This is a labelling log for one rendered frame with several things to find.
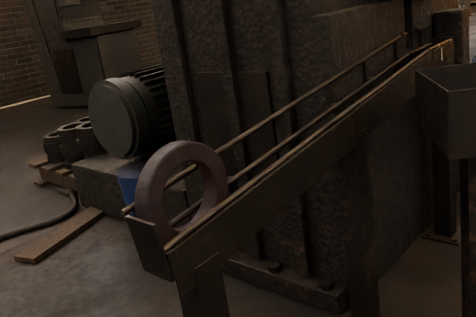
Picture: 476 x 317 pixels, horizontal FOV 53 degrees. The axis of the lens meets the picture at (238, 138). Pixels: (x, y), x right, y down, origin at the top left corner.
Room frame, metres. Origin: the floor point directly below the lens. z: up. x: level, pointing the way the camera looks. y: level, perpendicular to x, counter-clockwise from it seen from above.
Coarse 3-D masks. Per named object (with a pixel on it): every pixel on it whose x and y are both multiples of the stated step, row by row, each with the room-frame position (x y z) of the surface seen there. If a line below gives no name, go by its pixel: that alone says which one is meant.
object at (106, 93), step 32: (160, 64) 2.39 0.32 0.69; (96, 96) 2.20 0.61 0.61; (128, 96) 2.08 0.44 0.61; (160, 96) 2.19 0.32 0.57; (96, 128) 2.25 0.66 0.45; (128, 128) 2.06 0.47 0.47; (160, 128) 2.16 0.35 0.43; (96, 160) 2.40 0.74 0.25; (128, 160) 2.31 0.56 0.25; (96, 192) 2.26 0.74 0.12
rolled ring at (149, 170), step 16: (176, 144) 0.76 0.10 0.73; (192, 144) 0.77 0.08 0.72; (160, 160) 0.72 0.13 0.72; (176, 160) 0.74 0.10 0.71; (192, 160) 0.77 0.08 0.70; (208, 160) 0.79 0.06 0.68; (144, 176) 0.71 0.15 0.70; (160, 176) 0.71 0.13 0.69; (208, 176) 0.80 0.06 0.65; (224, 176) 0.81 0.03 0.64; (144, 192) 0.70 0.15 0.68; (160, 192) 0.71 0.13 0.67; (208, 192) 0.80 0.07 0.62; (224, 192) 0.81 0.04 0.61; (144, 208) 0.69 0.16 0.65; (160, 208) 0.71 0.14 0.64; (208, 208) 0.79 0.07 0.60; (160, 224) 0.70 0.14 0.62
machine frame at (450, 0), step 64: (192, 0) 1.58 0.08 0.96; (256, 0) 1.40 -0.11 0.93; (320, 0) 1.32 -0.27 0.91; (384, 0) 1.56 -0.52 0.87; (448, 0) 1.85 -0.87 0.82; (192, 64) 1.62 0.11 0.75; (256, 64) 1.42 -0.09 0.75; (320, 64) 1.27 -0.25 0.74; (384, 64) 1.45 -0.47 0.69; (192, 128) 1.61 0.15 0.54; (384, 128) 1.43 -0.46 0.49; (192, 192) 1.70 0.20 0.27; (320, 192) 1.30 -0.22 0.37; (384, 192) 1.41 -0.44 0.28; (256, 256) 1.46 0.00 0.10; (320, 256) 1.31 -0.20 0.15; (384, 256) 1.39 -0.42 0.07
